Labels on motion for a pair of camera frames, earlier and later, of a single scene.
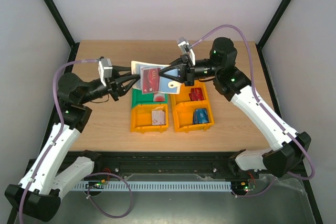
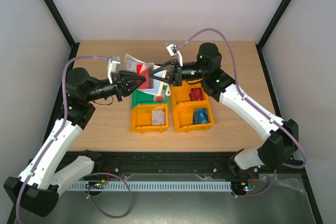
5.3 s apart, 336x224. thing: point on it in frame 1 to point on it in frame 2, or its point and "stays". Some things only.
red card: [196, 94] stays
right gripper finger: [181, 76] to [170, 81]
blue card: [200, 116] stays
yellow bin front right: [182, 114] stays
